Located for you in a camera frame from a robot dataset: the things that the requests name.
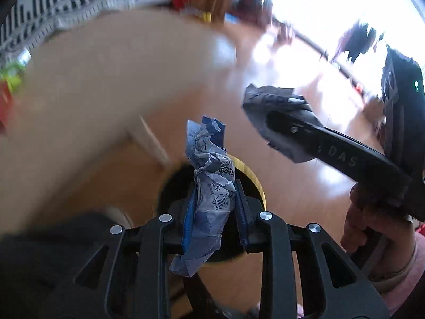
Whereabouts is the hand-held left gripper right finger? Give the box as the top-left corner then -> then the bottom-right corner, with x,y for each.
233,179 -> 390,319

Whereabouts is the grey wrapper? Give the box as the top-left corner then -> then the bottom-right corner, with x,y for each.
242,85 -> 324,164

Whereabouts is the blue white wrapper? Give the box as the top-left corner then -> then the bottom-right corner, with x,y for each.
169,115 -> 238,277

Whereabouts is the person's right hand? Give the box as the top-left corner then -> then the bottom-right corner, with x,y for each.
342,184 -> 416,270

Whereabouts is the person's right forearm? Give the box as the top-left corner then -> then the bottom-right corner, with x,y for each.
368,236 -> 425,316

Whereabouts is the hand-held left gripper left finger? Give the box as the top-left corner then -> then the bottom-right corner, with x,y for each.
75,189 -> 200,319

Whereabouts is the black bin with yellow rim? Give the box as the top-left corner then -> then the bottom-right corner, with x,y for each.
156,154 -> 268,270

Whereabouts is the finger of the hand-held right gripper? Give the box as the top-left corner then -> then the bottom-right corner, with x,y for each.
266,110 -> 330,161

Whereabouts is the black white striped sofa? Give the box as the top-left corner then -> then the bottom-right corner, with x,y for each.
0,0 -> 138,60

